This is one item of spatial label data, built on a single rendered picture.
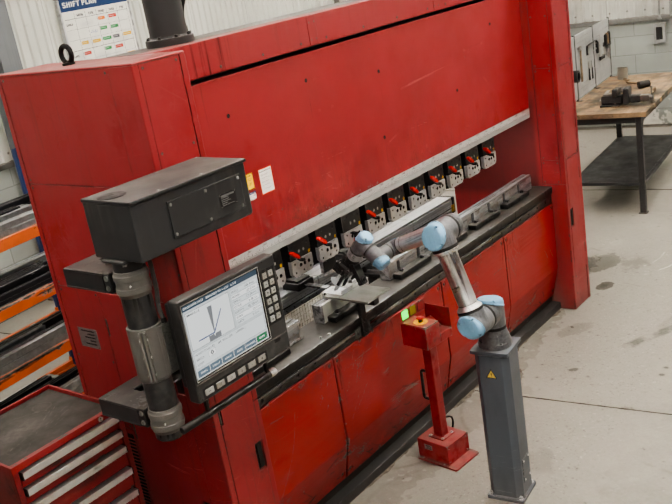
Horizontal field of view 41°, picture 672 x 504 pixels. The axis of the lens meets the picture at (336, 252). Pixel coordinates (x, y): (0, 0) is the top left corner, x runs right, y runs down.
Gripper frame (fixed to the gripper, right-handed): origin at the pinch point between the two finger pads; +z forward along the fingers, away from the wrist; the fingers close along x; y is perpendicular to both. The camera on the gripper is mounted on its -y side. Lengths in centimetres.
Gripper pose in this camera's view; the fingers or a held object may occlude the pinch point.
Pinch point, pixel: (340, 287)
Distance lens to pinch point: 431.0
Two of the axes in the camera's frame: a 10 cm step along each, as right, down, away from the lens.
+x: -6.0, 3.4, -7.2
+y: -7.0, -6.6, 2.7
